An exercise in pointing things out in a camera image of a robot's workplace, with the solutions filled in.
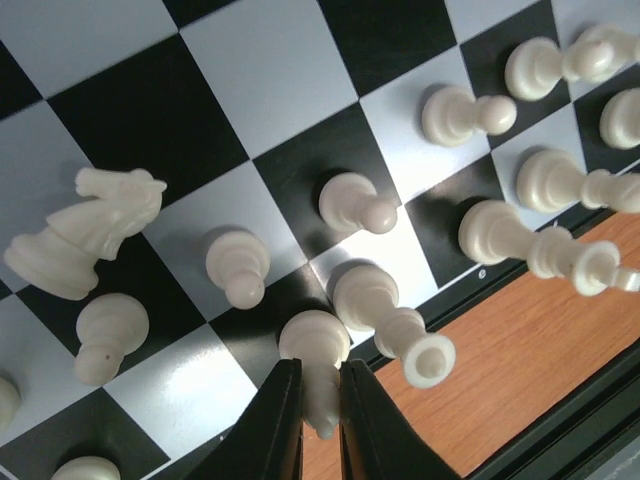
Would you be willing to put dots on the black magnetic chess board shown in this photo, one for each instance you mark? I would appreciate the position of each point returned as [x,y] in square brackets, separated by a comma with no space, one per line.
[246,109]

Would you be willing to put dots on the white chess bishop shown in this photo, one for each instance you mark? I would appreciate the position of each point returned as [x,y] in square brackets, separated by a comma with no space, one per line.
[321,342]

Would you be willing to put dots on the white chess queen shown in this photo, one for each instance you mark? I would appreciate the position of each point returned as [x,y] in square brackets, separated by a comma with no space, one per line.
[366,298]

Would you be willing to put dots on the white chess king lying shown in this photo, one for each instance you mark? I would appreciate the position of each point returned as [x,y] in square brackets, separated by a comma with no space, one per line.
[491,232]

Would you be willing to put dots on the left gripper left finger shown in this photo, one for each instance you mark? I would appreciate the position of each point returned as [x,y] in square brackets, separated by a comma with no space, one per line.
[266,442]

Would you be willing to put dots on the white chess pawn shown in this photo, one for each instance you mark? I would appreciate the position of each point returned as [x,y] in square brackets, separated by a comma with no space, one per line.
[349,202]
[60,260]
[549,180]

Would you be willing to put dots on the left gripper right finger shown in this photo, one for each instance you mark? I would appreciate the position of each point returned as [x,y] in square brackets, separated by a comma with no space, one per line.
[376,440]

